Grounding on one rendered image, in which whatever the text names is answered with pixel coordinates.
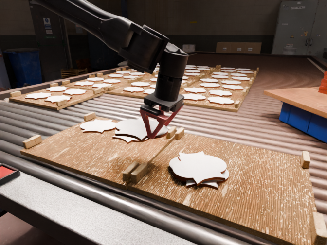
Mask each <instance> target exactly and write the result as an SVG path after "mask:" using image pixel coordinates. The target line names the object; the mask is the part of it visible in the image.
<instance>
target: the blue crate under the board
mask: <svg viewBox="0 0 327 245"><path fill-rule="evenodd" d="M281 102H283V101H281ZM279 120H281V121H283V122H285V123H287V124H289V125H291V126H293V127H295V128H297V129H299V130H301V131H303V132H305V133H307V134H309V135H311V136H313V137H315V138H317V139H319V140H321V141H323V142H325V143H327V118H324V117H322V116H319V115H317V114H314V113H311V112H309V111H306V110H304V109H301V108H298V107H296V106H293V105H290V104H288V103H286V102H283V103H282V108H281V112H280V117H279Z"/></svg>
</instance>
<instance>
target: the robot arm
mask: <svg viewBox="0 0 327 245"><path fill-rule="evenodd" d="M32 1H34V2H36V3H38V4H40V5H41V6H43V7H45V8H47V9H49V10H51V11H52V12H54V13H56V14H58V15H60V16H61V17H63V18H65V19H67V20H69V21H70V22H72V23H74V24H76V25H78V26H80V27H81V28H83V29H85V30H87V31H89V32H90V33H92V34H93V35H95V36H96V37H98V38H99V39H100V40H102V41H103V42H104V43H105V44H106V45H107V46H108V47H109V48H111V49H113V50H115V51H117V52H118V55H119V56H121V57H123V58H124V59H126V60H127V65H128V66H129V67H130V68H132V69H134V70H136V71H138V72H140V73H144V72H147V73H149V74H153V72H154V70H155V68H156V66H157V64H159V65H160V67H159V72H158V76H157V81H156V86H155V91H154V92H153V93H151V94H149V95H147V96H145V97H144V102H143V103H144V104H143V105H141V106H140V111H139V112H140V114H141V117H142V119H143V122H144V124H145V128H146V132H147V136H148V137H149V138H151V139H154V138H155V136H156V135H157V134H158V132H159V131H160V130H161V128H162V127H163V126H164V125H165V126H166V127H167V126H168V125H169V123H170V122H171V121H172V120H173V118H174V117H175V116H176V115H177V114H178V112H179V111H180V110H181V109H182V108H183V105H184V102H183V100H184V96H183V95H181V94H179V91H180V88H181V84H182V79H183V75H184V72H185V68H186V64H187V60H188V57H189V55H188V54H186V53H185V52H184V51H182V50H181V49H180V48H178V47H177V46H175V45H174V44H171V43H169V39H168V38H167V37H166V36H164V35H162V34H160V33H158V32H157V31H155V30H153V29H151V28H149V27H147V26H146V25H143V27H141V26H140V25H138V24H135V23H134V22H132V21H130V20H128V19H127V18H125V17H121V16H117V15H114V14H111V13H109V12H106V11H104V10H102V9H100V8H98V7H97V6H95V5H93V4H91V3H89V2H88V1H86V0H32ZM156 105H158V106H159V109H155V108H153V107H155V106H156ZM164 111H165V112H169V111H172V112H173V113H172V114H171V116H170V117H169V116H166V115H164ZM148 117H152V118H154V119H156V120H157V121H158V122H159V124H158V125H157V127H156V128H155V130H154V131H153V133H152V132H151V129H150V124H149V118H148Z"/></svg>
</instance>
